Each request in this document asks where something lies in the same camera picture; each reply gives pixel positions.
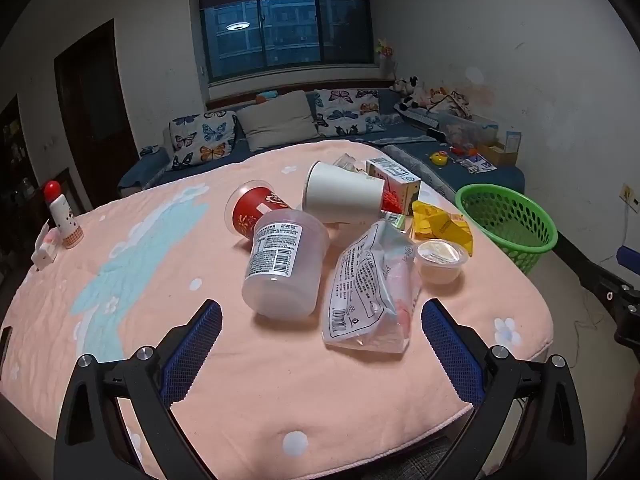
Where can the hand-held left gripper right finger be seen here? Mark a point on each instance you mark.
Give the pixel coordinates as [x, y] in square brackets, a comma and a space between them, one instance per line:
[450, 350]

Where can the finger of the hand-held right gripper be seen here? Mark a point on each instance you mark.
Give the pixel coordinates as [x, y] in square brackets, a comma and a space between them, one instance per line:
[631, 255]

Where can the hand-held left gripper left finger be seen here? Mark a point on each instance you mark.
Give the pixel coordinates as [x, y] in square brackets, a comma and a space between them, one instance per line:
[195, 350]

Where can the clear printed plastic package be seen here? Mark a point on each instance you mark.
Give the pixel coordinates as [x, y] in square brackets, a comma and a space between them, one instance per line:
[365, 285]

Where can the yellow wrapper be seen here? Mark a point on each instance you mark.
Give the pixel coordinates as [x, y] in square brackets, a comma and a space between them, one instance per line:
[440, 222]

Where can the green plastic mesh basket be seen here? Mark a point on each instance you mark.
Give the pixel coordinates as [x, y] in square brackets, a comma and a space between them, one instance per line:
[500, 192]

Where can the red plastic cup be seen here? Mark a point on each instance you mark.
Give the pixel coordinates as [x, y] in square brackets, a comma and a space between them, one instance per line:
[250, 210]

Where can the small clear pudding cup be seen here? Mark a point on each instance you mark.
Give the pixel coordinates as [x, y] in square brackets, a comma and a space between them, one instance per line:
[440, 265]

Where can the translucent labelled plastic tub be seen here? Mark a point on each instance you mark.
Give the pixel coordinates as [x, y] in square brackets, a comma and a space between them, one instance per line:
[295, 280]

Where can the white and blue box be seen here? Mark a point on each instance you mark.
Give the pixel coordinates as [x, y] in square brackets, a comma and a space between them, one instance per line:
[513, 141]

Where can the red and white drink carton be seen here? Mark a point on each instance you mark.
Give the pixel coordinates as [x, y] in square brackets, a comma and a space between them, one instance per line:
[400, 192]

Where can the open cardboard box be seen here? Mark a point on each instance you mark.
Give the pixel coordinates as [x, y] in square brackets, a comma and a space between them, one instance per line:
[497, 155]

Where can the printed booklet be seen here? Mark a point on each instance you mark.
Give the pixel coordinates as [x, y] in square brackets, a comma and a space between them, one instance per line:
[477, 163]

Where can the small white plastic object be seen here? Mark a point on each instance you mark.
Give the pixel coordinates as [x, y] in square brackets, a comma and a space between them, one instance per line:
[44, 250]

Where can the red-capped white bottle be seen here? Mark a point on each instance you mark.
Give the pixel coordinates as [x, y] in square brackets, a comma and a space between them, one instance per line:
[67, 220]

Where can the striped grey cover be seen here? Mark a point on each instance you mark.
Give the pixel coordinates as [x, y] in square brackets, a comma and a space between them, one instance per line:
[415, 165]

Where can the yellow toy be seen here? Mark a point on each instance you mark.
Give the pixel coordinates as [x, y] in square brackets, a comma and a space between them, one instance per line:
[439, 158]

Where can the white paper cup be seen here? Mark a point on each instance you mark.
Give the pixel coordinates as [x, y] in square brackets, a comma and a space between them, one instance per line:
[340, 192]

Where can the clear storage box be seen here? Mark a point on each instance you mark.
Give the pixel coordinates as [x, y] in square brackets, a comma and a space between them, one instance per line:
[470, 130]

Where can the small clear wrapper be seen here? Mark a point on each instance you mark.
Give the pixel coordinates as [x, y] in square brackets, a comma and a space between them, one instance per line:
[350, 162]

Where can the small butterfly print pillow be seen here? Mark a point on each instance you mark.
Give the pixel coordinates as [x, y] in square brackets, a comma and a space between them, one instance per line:
[202, 137]

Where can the blue sofa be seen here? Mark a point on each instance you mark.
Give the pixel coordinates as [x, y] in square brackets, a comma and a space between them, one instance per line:
[400, 135]

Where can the beige pillow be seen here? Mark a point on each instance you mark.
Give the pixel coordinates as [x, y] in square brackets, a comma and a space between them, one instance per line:
[277, 122]

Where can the dark shelf unit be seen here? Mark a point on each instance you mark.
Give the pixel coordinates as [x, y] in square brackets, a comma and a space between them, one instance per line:
[15, 175]

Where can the large butterfly print pillow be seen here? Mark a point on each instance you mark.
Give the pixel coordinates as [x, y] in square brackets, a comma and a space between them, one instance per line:
[350, 110]

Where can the dark wooden door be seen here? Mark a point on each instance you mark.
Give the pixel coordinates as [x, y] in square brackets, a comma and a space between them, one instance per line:
[95, 110]

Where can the black and white plush toy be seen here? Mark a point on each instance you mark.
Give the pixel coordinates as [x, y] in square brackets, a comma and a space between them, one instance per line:
[406, 92]

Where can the colourful pinwheel flowers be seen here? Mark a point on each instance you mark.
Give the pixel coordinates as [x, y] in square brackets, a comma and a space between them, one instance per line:
[384, 57]

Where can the window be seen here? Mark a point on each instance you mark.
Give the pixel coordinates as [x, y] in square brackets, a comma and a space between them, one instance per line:
[285, 25]

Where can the wall socket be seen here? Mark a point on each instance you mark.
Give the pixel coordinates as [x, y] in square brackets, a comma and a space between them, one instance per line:
[630, 196]

